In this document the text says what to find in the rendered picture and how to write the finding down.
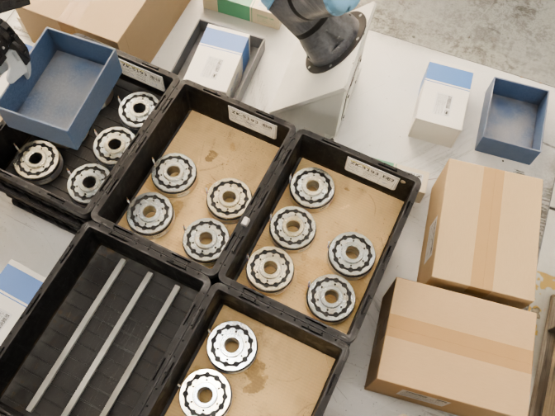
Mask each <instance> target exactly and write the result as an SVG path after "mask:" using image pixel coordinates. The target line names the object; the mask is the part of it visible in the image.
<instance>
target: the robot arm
mask: <svg viewBox="0 0 555 416"><path fill-rule="evenodd" d="M260 1H261V3H262V4H263V5H264V6H265V7H266V8H267V10H268V11H270V12H271V13H272V14H273V15H274V16H275V17H276V18H277V19H278V20H279V21H280V22H281V23H282V24H283V25H284V26H285V27H286V28H287V29H288V30H289V31H290V32H291V33H292V34H293V35H294V36H295V37H296V38H297V39H298V40H299V41H300V43H301V46H302V47H303V49H304V51H305V52H306V56H307V58H308V59H309V60H310V61H311V62H312V63H313V64H314V65H315V66H317V67H321V66H325V65H327V64H330V63H332V62H333V61H335V60H336V59H337V58H338V57H339V56H341V55H342V54H343V53H344V52H345V51H346V50H347V49H348V47H349V46H351V44H352V43H353V41H354V39H355V37H356V35H357V34H358V29H359V22H358V20H357V18H356V17H355V16H354V15H353V14H351V13H349V12H350V11H352V10H353V9H354V8H355V7H356V6H357V5H358V4H359V2H360V0H260ZM27 5H31V2H30V0H0V13H3V12H8V11H11V10H14V9H18V8H21V7H24V6H27ZM8 46H9V47H8ZM30 60H31V57H30V54H29V50H28V49H27V47H26V45H25V44H24V42H23V41H22V40H21V39H20V37H19V36H18V34H17V33H16V32H15V31H14V30H13V29H12V28H11V27H10V25H9V24H8V23H7V22H6V21H4V20H3V19H2V18H0V76H1V75H2V74H3V73H5V72H6V71H7V76H6V79H7V82H8V83H10V84H12V83H14V82H15V81H16V80H18V79H19V78H20V77H21V76H22V75H24V76H25V78H26V79H29V77H30V76H31V61H30Z"/></svg>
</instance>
